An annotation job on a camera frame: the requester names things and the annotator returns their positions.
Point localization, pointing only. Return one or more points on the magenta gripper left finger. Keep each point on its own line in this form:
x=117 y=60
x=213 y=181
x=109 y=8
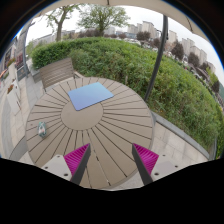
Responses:
x=70 y=167

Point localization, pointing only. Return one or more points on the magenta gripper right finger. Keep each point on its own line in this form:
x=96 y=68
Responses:
x=152 y=166

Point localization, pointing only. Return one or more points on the blue mouse pad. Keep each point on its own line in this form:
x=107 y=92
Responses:
x=89 y=95

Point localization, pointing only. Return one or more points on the round slatted wooden table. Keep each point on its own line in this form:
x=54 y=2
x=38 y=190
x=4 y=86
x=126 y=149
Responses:
x=110 y=127

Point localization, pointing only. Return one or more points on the green trimmed hedge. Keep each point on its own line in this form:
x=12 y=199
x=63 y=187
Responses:
x=173 y=93

